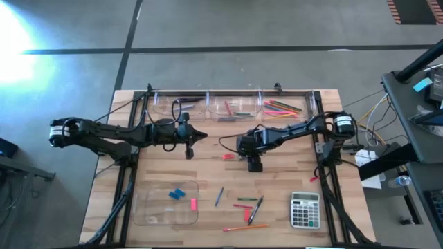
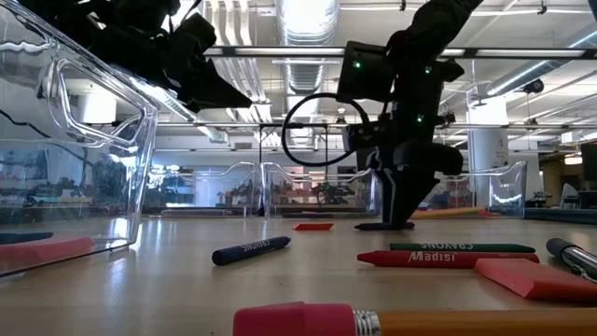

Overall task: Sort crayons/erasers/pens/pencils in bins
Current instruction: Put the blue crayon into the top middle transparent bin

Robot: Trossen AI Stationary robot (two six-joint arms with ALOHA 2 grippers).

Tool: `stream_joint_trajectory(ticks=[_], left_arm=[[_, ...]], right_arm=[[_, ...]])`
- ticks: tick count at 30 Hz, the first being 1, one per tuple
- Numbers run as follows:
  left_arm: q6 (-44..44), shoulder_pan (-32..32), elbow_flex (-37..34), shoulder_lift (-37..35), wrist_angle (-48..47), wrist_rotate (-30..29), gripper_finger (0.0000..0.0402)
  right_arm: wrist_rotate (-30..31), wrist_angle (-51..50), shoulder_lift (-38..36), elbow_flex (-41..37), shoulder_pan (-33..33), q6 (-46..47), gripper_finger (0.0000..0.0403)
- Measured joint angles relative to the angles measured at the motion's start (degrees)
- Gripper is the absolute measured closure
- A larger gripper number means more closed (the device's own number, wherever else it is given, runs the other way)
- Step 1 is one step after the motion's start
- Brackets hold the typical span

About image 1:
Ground grey side desk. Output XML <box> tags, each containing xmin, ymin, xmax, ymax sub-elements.
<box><xmin>381</xmin><ymin>67</ymin><xmax>443</xmax><ymax>249</ymax></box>

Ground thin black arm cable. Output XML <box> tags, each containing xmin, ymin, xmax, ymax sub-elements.
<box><xmin>93</xmin><ymin>93</ymin><xmax>152</xmax><ymax>123</ymax></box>

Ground dark keyboard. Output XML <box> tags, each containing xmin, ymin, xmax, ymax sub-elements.
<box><xmin>424</xmin><ymin>188</ymin><xmax>443</xmax><ymax>239</ymax></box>

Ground black and silver pen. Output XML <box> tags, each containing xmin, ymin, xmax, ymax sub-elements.
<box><xmin>248</xmin><ymin>195</ymin><xmax>265</xmax><ymax>227</ymax></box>

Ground clear water bottle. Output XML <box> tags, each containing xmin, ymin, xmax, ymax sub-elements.
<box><xmin>387</xmin><ymin>175</ymin><xmax>412</xmax><ymax>189</ymax></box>

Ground dark green pencil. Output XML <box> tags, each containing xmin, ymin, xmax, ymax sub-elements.
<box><xmin>269</xmin><ymin>99</ymin><xmax>302</xmax><ymax>111</ymax></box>

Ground blue sticky note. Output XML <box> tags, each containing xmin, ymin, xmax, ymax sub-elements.
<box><xmin>413</xmin><ymin>77</ymin><xmax>434</xmax><ymax>93</ymax></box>

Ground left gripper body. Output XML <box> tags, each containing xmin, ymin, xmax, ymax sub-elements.
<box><xmin>176</xmin><ymin>111</ymin><xmax>197</xmax><ymax>161</ymax></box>

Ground dark tablet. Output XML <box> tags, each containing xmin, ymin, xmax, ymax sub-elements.
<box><xmin>409</xmin><ymin>109</ymin><xmax>443</xmax><ymax>127</ymax></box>

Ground black floor stand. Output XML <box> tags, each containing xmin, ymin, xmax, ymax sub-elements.
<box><xmin>0</xmin><ymin>156</ymin><xmax>56</xmax><ymax>222</ymax></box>

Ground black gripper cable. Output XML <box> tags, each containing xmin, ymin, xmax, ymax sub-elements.
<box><xmin>145</xmin><ymin>98</ymin><xmax>183</xmax><ymax>154</ymax></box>
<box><xmin>217</xmin><ymin>129</ymin><xmax>256</xmax><ymax>155</ymax></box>

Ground yellow cable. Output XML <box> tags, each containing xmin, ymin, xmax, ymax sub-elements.
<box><xmin>356</xmin><ymin>103</ymin><xmax>388</xmax><ymax>146</ymax></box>

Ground black mat with striped edges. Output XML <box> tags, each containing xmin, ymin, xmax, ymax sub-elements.
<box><xmin>386</xmin><ymin>0</ymin><xmax>443</xmax><ymax>26</ymax></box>

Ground yellow pencil with pink eraser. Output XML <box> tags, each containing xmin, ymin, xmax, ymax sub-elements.
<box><xmin>264</xmin><ymin>113</ymin><xmax>298</xmax><ymax>121</ymax></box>

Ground black diagonal pole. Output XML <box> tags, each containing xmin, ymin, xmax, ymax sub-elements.
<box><xmin>394</xmin><ymin>40</ymin><xmax>443</xmax><ymax>84</ymax></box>

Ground black box on floor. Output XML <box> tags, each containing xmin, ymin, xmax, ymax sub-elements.
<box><xmin>0</xmin><ymin>137</ymin><xmax>20</xmax><ymax>159</ymax></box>

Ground black desk support beam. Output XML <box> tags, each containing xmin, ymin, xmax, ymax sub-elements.
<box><xmin>358</xmin><ymin>143</ymin><xmax>422</xmax><ymax>181</ymax></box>

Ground black floor cable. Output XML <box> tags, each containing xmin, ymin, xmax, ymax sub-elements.
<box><xmin>342</xmin><ymin>89</ymin><xmax>385</xmax><ymax>108</ymax></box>

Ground orange pencil with pink eraser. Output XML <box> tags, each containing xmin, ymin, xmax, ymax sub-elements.
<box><xmin>264</xmin><ymin>102</ymin><xmax>300</xmax><ymax>115</ymax></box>
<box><xmin>221</xmin><ymin>223</ymin><xmax>271</xmax><ymax>232</ymax></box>

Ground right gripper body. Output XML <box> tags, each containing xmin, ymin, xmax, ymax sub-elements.
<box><xmin>236</xmin><ymin>131</ymin><xmax>265</xmax><ymax>174</ymax></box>

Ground large clear plastic bin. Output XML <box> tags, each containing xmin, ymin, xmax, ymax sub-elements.
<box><xmin>132</xmin><ymin>179</ymin><xmax>200</xmax><ymax>227</ymax></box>

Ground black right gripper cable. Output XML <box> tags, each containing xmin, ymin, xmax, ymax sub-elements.
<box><xmin>217</xmin><ymin>129</ymin><xmax>256</xmax><ymax>155</ymax></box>

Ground grey desk calculator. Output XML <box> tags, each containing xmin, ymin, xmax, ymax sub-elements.
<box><xmin>290</xmin><ymin>192</ymin><xmax>321</xmax><ymax>230</ymax></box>

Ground black box device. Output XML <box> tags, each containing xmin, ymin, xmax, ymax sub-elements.
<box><xmin>424</xmin><ymin>66</ymin><xmax>443</xmax><ymax>109</ymax></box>

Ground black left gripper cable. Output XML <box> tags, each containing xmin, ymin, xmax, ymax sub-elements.
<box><xmin>145</xmin><ymin>98</ymin><xmax>183</xmax><ymax>154</ymax></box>

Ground white paper sheet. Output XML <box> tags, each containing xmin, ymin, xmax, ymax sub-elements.
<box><xmin>353</xmin><ymin>148</ymin><xmax>387</xmax><ymax>190</ymax></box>

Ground white cable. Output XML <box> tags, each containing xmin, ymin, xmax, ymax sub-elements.
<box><xmin>365</xmin><ymin>93</ymin><xmax>391</xmax><ymax>146</ymax></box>

